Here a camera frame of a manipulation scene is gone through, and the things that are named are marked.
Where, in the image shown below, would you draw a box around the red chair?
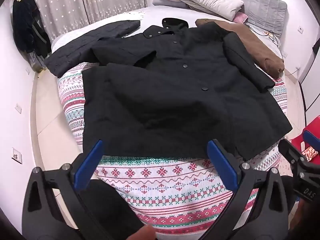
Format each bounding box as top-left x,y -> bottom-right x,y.
296,114 -> 320,160

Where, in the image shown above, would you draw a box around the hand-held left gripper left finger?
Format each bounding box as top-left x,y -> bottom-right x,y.
22,139 -> 104,240

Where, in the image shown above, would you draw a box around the brown cloth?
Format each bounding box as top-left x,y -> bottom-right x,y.
195,18 -> 285,79

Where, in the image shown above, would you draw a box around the grey folded sheet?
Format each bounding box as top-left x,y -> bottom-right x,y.
152,0 -> 188,9

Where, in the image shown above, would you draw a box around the black button coat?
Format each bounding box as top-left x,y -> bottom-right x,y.
81,17 -> 293,162

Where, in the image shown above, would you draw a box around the small pink cloth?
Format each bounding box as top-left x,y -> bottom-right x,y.
232,11 -> 249,25

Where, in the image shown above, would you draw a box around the star print curtain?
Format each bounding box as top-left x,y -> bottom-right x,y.
79,0 -> 148,25
27,0 -> 88,43

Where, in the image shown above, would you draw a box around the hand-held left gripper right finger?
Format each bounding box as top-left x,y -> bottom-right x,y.
200,139 -> 297,240

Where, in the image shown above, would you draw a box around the thin cable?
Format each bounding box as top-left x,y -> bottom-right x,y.
246,24 -> 283,57

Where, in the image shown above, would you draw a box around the black quilted jacket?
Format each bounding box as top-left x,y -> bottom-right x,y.
44,19 -> 141,78

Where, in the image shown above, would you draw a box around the grey padded headboard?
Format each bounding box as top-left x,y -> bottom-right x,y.
220,0 -> 288,47

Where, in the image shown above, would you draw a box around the white pillow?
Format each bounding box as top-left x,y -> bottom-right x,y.
170,0 -> 244,22

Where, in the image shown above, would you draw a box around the hanging dark clothes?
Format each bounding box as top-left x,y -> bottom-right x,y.
12,0 -> 52,60

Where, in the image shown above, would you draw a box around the white wardrobe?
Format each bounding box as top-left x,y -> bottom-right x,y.
299,39 -> 320,122

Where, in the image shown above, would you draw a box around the person's left hand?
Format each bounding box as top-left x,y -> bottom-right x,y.
126,224 -> 157,240

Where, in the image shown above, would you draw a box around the patterned knit-print bedspread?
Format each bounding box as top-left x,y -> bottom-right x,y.
51,5 -> 288,240

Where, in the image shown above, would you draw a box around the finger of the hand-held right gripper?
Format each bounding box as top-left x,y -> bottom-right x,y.
303,130 -> 320,153
278,139 -> 320,180

